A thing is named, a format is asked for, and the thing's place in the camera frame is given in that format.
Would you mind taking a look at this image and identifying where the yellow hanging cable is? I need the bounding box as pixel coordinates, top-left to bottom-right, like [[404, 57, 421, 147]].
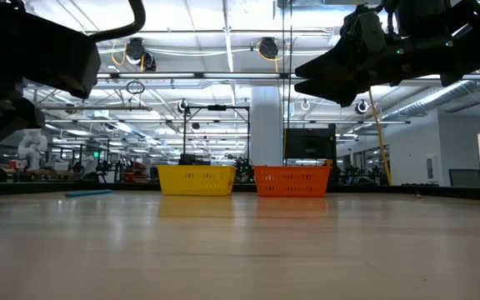
[[367, 89, 393, 187]]

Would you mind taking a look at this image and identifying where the white building column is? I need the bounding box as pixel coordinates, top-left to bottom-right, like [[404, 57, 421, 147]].
[[250, 86, 285, 167]]

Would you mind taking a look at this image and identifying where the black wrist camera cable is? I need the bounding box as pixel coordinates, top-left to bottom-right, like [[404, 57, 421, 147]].
[[89, 0, 147, 43]]

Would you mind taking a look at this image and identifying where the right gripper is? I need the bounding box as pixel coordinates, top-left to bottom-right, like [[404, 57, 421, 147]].
[[293, 37, 453, 108]]

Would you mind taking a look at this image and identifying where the silver ventilation duct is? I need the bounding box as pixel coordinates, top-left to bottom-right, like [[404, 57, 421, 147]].
[[383, 78, 480, 120]]

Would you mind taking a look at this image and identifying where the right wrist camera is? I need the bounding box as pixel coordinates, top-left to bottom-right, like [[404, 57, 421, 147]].
[[339, 3, 389, 58]]

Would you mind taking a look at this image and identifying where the yellow plastic basket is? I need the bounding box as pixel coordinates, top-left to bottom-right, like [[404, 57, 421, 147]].
[[156, 164, 238, 198]]

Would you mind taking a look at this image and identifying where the black monitor screen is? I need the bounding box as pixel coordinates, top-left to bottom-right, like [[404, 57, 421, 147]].
[[284, 127, 338, 162]]

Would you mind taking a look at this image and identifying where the black gantry frame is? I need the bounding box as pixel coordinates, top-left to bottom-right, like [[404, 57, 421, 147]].
[[182, 103, 252, 167]]

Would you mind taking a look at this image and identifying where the blue pencil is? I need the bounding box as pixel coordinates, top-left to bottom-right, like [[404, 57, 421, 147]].
[[64, 189, 113, 198]]

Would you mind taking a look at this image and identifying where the black metal table frame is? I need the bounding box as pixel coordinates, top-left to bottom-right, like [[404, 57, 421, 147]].
[[0, 182, 480, 203]]

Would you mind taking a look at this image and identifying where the orange plastic basket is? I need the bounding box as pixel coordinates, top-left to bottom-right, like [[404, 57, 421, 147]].
[[252, 165, 333, 198]]

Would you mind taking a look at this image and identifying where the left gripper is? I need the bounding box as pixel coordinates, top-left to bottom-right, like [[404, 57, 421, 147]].
[[0, 95, 46, 209]]

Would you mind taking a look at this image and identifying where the red equipment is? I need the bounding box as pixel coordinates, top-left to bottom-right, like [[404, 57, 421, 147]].
[[122, 160, 148, 183]]

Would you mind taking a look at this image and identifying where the black hanging cable loop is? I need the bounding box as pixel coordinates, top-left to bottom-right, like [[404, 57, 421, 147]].
[[125, 79, 146, 95]]

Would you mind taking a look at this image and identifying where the long ceiling light bar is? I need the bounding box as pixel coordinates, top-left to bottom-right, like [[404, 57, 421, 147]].
[[96, 71, 480, 81]]

